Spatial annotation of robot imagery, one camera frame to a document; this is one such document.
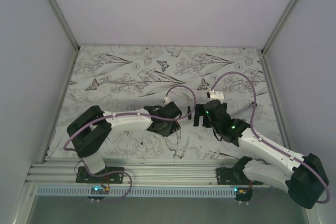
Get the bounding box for right controller board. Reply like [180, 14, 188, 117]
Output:
[234, 187, 254, 205]

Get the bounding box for aluminium rail base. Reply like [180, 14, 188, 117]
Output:
[25, 158, 236, 187]

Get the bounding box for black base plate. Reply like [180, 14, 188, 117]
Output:
[216, 167, 251, 185]
[76, 166, 124, 184]

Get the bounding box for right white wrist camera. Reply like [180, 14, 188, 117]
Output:
[206, 90, 225, 103]

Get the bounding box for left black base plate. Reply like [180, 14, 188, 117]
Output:
[76, 166, 124, 184]

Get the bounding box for floral patterned mat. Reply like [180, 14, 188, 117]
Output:
[47, 46, 283, 159]

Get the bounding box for controller board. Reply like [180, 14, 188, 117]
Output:
[234, 187, 254, 205]
[88, 186, 109, 204]

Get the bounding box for white slotted cable duct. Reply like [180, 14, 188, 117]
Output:
[36, 186, 235, 198]

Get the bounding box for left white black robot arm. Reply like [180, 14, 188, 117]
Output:
[67, 102, 182, 183]

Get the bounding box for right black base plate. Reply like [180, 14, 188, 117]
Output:
[216, 167, 251, 185]

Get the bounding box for left controller board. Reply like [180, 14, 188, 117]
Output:
[88, 186, 109, 204]

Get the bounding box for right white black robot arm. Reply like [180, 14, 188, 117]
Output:
[194, 100, 331, 209]

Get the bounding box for black fuse box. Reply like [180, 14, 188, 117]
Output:
[169, 122, 181, 134]

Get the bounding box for black handled screwdriver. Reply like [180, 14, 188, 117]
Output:
[187, 106, 192, 120]

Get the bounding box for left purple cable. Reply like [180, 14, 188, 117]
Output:
[64, 85, 198, 204]

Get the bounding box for silver ratchet wrench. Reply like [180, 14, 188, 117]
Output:
[230, 102, 257, 116]

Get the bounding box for purple cable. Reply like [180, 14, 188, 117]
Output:
[209, 71, 331, 205]
[64, 85, 198, 204]

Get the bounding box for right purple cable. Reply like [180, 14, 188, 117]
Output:
[209, 71, 331, 205]

